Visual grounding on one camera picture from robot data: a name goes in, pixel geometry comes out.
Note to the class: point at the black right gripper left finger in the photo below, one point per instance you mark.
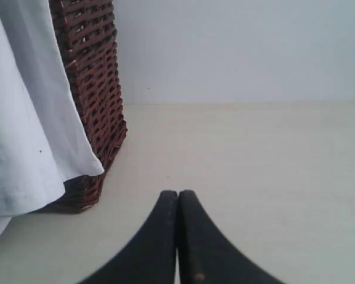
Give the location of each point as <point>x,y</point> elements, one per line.
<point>150,256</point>

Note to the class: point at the white t-shirt with red print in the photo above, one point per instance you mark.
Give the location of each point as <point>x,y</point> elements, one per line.
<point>42,139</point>

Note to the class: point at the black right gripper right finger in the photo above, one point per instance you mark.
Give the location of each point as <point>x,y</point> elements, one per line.
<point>206,255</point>

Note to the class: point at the dark brown wicker basket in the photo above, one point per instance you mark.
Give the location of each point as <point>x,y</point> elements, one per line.
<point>86,36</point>

